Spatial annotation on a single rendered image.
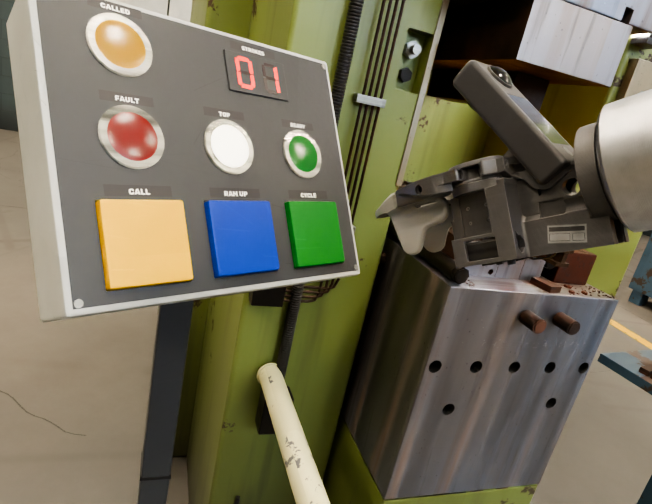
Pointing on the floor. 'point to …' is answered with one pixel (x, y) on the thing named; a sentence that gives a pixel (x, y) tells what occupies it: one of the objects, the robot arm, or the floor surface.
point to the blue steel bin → (648, 272)
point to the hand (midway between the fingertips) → (386, 205)
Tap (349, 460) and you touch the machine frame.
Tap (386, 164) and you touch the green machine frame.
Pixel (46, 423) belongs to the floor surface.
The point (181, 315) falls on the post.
